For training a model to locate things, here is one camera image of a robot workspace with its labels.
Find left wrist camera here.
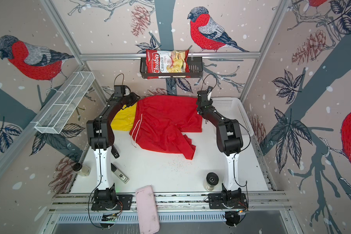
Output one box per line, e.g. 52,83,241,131
113,85,126,98

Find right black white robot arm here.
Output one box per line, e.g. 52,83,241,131
197,96,248,210

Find black wall shelf basket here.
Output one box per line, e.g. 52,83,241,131
139,57,203,79

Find grey white remote device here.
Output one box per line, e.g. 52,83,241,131
111,163,129,184

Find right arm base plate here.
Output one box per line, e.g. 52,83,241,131
205,193,248,210

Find red cassava chips bag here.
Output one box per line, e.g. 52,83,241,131
146,50,190,79

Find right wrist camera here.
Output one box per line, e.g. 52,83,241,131
197,86,213,102

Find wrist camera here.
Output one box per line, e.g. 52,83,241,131
197,86,213,102
113,85,126,98

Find red shorts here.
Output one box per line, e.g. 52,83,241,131
130,95,202,160

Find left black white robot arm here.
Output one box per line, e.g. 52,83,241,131
86,92,140,211

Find white plastic basket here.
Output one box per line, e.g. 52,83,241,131
212,97,254,136

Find pink silicone case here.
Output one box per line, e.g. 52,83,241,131
135,185,160,234

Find jar with black lid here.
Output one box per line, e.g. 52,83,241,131
204,172,219,192

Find white wire wall basket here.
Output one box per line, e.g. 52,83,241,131
35,71,95,134

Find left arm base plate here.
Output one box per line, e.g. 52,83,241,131
91,194,133,211

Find yellow shorts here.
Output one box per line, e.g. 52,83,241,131
111,103,137,131

